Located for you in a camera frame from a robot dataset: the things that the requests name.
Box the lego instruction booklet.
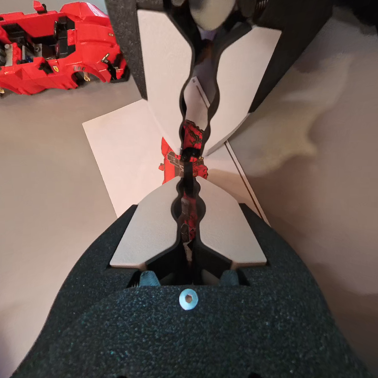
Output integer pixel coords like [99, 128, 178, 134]
[82, 74, 271, 228]

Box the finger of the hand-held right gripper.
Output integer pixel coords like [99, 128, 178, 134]
[137, 9, 195, 154]
[202, 22, 282, 157]

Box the red lego car model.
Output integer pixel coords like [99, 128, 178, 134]
[0, 0, 131, 96]

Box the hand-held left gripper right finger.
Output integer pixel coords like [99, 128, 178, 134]
[193, 176, 268, 271]

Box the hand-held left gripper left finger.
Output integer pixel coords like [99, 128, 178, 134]
[109, 176, 189, 271]

